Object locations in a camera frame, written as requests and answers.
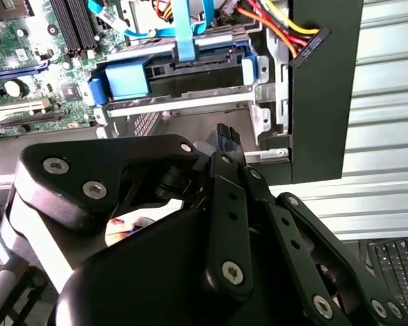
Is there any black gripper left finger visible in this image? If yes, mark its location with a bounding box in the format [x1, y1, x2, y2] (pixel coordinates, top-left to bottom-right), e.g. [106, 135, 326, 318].
[15, 124, 255, 304]

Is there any hard disk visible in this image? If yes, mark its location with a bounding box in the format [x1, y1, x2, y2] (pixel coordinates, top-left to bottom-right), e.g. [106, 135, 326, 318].
[87, 37, 259, 106]

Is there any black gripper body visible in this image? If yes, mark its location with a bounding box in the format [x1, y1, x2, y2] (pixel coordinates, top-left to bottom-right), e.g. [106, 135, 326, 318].
[49, 206, 348, 326]

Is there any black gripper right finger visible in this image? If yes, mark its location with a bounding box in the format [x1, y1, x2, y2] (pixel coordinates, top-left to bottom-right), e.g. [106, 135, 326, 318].
[229, 126, 408, 326]

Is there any orange red yellow power wire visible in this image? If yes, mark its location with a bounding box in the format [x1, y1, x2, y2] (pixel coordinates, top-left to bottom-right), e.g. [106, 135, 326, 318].
[236, 0, 333, 67]

